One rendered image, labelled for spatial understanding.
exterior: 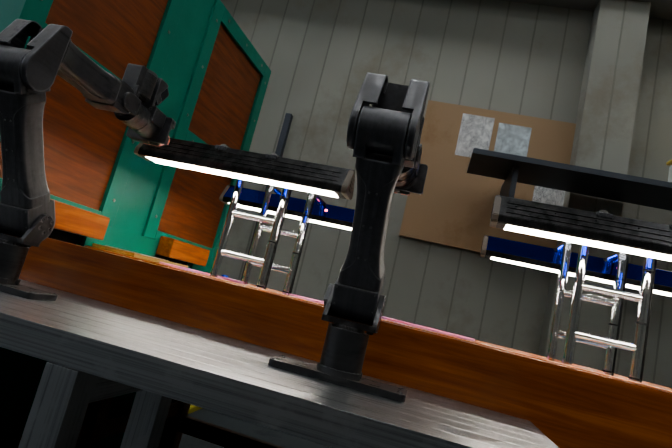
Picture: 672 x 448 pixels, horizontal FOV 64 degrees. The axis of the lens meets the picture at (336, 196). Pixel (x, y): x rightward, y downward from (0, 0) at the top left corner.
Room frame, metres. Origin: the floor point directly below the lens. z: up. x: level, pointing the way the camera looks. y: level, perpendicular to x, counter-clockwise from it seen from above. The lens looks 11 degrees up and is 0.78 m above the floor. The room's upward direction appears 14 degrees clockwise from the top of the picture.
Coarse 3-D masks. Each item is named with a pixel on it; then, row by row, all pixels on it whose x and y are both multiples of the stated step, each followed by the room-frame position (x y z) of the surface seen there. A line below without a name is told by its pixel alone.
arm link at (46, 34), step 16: (0, 32) 0.82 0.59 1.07; (16, 32) 0.82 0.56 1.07; (32, 32) 0.86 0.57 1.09; (48, 32) 0.82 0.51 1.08; (64, 32) 0.83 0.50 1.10; (32, 48) 0.86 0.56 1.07; (48, 48) 0.81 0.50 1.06; (64, 48) 0.84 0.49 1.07; (32, 64) 0.79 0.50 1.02; (48, 64) 0.82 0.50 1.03; (64, 64) 0.87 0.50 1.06; (80, 64) 0.91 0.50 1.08; (96, 64) 0.95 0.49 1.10; (32, 80) 0.80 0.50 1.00; (48, 80) 0.83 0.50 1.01; (80, 80) 0.93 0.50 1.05; (96, 80) 0.97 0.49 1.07; (112, 80) 1.00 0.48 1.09; (96, 96) 0.99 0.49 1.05; (112, 96) 1.01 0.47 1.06; (128, 112) 1.07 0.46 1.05
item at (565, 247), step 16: (608, 256) 1.63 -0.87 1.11; (624, 256) 1.51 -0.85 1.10; (560, 272) 1.56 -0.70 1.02; (624, 272) 1.51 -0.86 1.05; (560, 288) 1.55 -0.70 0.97; (624, 288) 1.51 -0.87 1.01; (560, 304) 1.55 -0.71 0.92; (608, 304) 1.52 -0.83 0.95; (560, 320) 1.55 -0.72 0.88; (560, 336) 1.55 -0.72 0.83; (608, 336) 1.52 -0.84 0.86; (608, 352) 1.51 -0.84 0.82; (608, 368) 1.51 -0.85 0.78
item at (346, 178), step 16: (144, 144) 1.46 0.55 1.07; (176, 144) 1.45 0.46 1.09; (192, 144) 1.44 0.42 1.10; (208, 144) 1.44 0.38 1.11; (176, 160) 1.42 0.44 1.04; (192, 160) 1.41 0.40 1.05; (208, 160) 1.40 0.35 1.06; (224, 160) 1.39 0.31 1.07; (240, 160) 1.38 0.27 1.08; (256, 160) 1.38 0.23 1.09; (272, 160) 1.37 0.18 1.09; (288, 160) 1.37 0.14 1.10; (256, 176) 1.36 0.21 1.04; (272, 176) 1.34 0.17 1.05; (288, 176) 1.33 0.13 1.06; (304, 176) 1.33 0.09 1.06; (320, 176) 1.32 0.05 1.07; (336, 176) 1.31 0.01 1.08; (352, 176) 1.32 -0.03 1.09; (336, 192) 1.31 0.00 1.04; (352, 192) 1.35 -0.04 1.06
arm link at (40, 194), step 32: (0, 64) 0.80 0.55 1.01; (0, 96) 0.82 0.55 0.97; (32, 96) 0.83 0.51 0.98; (0, 128) 0.85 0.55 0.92; (32, 128) 0.86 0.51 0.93; (32, 160) 0.89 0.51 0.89; (0, 192) 0.91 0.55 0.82; (32, 192) 0.90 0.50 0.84; (0, 224) 0.93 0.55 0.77; (32, 224) 0.92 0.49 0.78
